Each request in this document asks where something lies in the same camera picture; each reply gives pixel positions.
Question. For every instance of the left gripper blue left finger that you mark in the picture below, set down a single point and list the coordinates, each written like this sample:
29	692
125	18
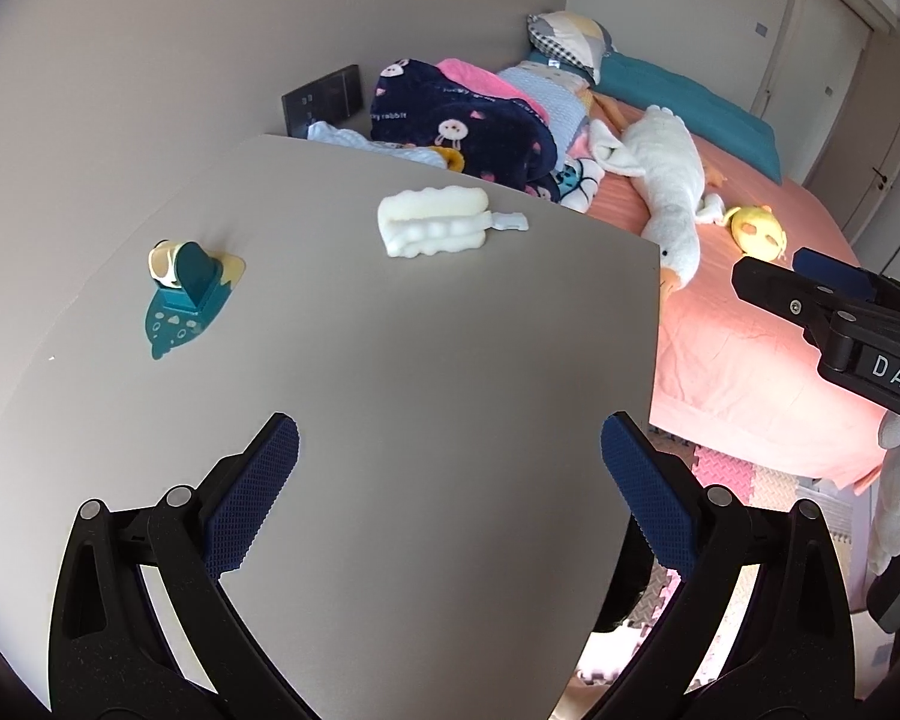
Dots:
239	492

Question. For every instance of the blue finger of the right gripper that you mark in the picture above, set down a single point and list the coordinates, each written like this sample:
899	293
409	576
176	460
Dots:
787	295
847	281

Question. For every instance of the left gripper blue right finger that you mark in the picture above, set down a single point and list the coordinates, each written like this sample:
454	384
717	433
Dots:
661	492

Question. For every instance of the teal tape dispenser holder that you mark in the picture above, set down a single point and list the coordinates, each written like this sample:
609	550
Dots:
192	285

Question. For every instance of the white gloved hand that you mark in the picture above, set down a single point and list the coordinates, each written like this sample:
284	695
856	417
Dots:
885	526

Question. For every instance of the yellow chick plush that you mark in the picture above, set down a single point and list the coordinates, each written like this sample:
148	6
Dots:
757	232

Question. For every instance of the pastel foam floor mat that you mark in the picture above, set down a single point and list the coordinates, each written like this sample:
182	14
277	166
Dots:
793	656

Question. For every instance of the teal long pillow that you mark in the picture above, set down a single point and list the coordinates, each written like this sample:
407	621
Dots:
634	85

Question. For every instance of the white goose plush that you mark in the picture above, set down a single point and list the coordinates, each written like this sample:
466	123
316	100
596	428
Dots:
657	153

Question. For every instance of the white cartoon print cloth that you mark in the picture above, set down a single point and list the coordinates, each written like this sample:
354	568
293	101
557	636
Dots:
578	182

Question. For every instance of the light blue knitted blanket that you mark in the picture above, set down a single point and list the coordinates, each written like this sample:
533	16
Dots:
566	112

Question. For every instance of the patterned checked pillow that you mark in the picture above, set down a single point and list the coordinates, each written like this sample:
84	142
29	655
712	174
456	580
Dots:
571	40

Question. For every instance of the pale blue baby garment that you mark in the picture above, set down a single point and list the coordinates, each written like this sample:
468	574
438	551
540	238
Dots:
323	132

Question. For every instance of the pink fleece blanket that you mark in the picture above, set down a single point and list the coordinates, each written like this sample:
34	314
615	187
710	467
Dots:
485	82

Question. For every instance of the navy bunny print blanket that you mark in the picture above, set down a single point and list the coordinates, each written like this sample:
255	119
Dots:
501	140

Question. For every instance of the black wall switch panel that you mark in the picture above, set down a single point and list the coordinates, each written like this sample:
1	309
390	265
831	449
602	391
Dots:
335	98

